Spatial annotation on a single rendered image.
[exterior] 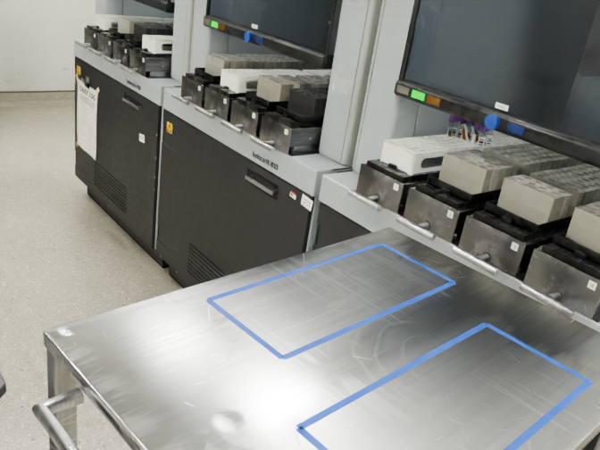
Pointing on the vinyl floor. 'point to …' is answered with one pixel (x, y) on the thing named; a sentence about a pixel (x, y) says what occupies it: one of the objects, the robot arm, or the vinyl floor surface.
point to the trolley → (332, 360)
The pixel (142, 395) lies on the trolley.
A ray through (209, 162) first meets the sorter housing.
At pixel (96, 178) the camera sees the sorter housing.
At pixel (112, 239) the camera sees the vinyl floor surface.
